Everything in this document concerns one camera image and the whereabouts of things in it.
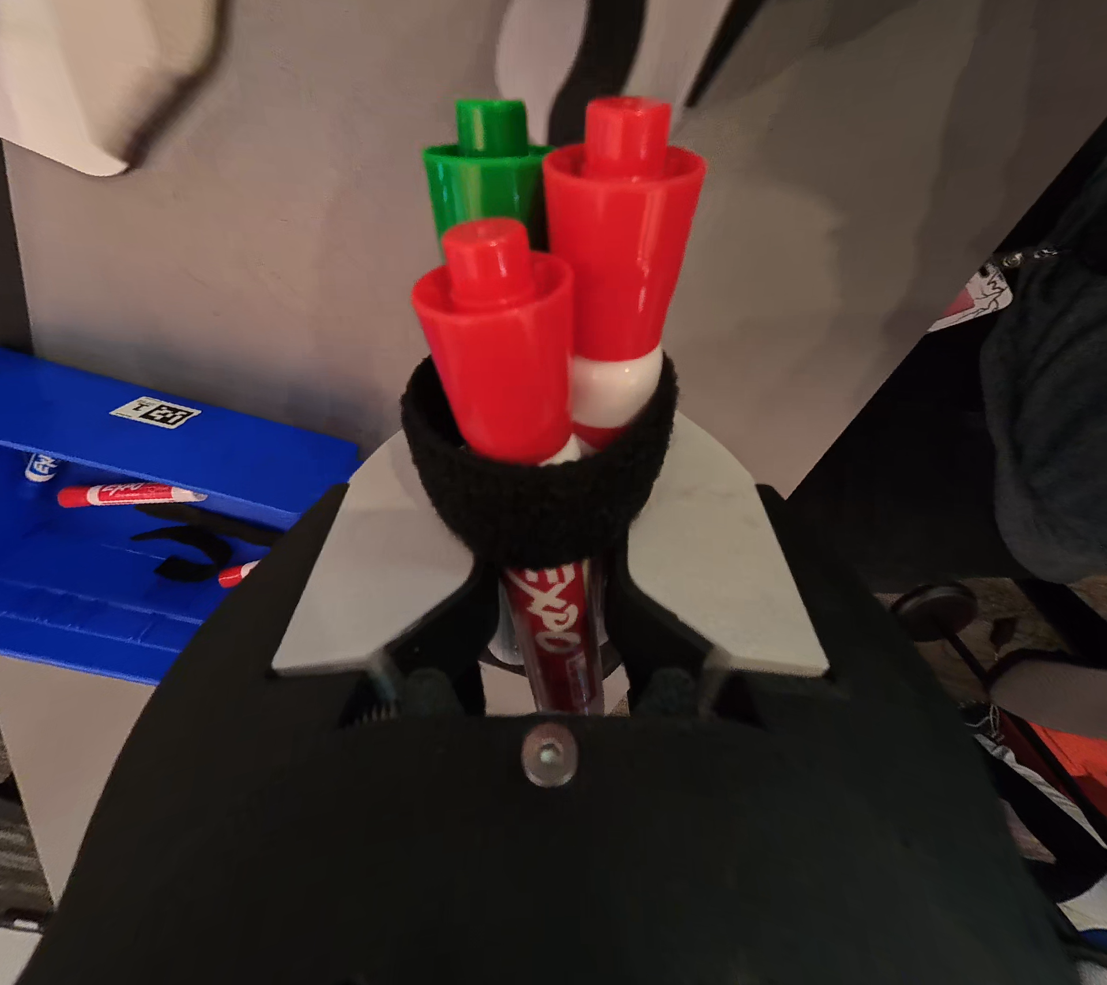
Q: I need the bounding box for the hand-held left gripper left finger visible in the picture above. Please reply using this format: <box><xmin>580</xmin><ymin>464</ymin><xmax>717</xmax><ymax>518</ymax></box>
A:
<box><xmin>270</xmin><ymin>432</ymin><xmax>504</xmax><ymax>675</ymax></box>

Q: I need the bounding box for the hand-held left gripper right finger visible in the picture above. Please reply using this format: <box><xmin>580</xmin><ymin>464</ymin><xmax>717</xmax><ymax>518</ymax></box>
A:
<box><xmin>604</xmin><ymin>411</ymin><xmax>834</xmax><ymax>677</ymax></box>

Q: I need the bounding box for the black velcro strap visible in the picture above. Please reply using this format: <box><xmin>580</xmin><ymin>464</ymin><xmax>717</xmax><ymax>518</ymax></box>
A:
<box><xmin>400</xmin><ymin>349</ymin><xmax>680</xmax><ymax>571</ymax></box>
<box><xmin>130</xmin><ymin>503</ymin><xmax>287</xmax><ymax>584</ymax></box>

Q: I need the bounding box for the green dry erase marker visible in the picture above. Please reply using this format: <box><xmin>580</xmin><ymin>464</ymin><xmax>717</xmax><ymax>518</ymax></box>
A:
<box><xmin>422</xmin><ymin>99</ymin><xmax>555</xmax><ymax>260</ymax></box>

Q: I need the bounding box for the white plastic panel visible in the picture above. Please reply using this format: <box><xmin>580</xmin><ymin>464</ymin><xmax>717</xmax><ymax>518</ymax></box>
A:
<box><xmin>0</xmin><ymin>34</ymin><xmax>140</xmax><ymax>178</ymax></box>

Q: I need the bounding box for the black chair caster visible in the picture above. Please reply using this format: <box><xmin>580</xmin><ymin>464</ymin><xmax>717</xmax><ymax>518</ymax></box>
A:
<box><xmin>891</xmin><ymin>581</ymin><xmax>980</xmax><ymax>642</ymax></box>

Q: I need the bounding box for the blue plastic bin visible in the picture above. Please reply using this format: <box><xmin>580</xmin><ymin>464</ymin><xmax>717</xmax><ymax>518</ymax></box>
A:
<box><xmin>0</xmin><ymin>348</ymin><xmax>363</xmax><ymax>688</ymax></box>

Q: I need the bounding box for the grey chair base leg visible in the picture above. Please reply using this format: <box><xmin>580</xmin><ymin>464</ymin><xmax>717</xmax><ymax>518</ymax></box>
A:
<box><xmin>988</xmin><ymin>646</ymin><xmax>1107</xmax><ymax>737</ymax></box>

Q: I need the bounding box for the white red badge card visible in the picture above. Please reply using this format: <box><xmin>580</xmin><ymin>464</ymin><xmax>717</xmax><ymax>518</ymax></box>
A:
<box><xmin>928</xmin><ymin>265</ymin><xmax>1015</xmax><ymax>335</ymax></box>

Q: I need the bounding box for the orange bag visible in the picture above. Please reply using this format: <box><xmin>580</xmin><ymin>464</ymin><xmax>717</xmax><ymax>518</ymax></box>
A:
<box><xmin>1029</xmin><ymin>721</ymin><xmax>1107</xmax><ymax>817</ymax></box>

